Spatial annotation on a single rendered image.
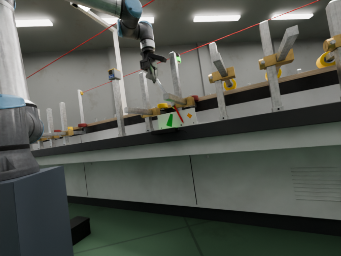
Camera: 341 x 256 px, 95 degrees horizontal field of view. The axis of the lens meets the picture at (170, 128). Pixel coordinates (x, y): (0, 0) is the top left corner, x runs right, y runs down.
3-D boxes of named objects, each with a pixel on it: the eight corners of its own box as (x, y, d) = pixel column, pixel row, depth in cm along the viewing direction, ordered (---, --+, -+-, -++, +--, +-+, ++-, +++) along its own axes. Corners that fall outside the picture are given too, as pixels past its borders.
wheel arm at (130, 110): (129, 113, 84) (128, 105, 84) (124, 115, 86) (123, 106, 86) (167, 116, 123) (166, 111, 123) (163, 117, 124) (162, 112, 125)
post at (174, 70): (184, 126, 96) (173, 50, 97) (179, 127, 97) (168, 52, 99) (186, 126, 99) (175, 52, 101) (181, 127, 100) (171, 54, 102)
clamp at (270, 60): (295, 58, 69) (293, 47, 70) (260, 68, 76) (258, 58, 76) (291, 63, 75) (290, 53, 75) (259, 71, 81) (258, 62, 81)
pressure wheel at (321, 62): (331, 47, 82) (315, 59, 84) (344, 57, 79) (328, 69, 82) (326, 52, 87) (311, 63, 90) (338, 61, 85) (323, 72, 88)
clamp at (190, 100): (192, 104, 92) (191, 96, 92) (172, 108, 98) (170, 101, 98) (195, 105, 97) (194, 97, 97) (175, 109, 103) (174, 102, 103)
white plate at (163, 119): (197, 124, 91) (194, 107, 91) (159, 130, 103) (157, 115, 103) (197, 124, 91) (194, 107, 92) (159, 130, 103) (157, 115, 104)
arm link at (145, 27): (134, 27, 101) (149, 30, 106) (137, 46, 101) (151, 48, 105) (138, 17, 93) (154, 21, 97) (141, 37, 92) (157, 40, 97)
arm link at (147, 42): (157, 44, 101) (148, 36, 92) (158, 51, 101) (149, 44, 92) (145, 49, 105) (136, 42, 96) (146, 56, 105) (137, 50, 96)
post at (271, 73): (284, 118, 73) (267, 18, 75) (275, 119, 74) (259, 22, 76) (282, 118, 76) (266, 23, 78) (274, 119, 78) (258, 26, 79)
